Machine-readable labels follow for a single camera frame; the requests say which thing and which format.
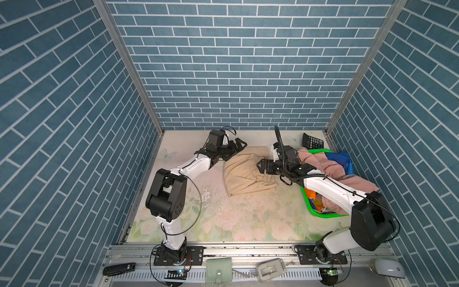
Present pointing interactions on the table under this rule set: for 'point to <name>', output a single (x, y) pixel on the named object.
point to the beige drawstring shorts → (242, 176)
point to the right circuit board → (329, 276)
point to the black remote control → (119, 268)
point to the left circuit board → (180, 274)
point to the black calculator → (311, 143)
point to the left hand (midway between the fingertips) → (242, 147)
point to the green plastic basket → (318, 214)
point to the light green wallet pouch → (219, 270)
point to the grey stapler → (269, 269)
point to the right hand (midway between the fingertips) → (262, 163)
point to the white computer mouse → (388, 267)
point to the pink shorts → (320, 163)
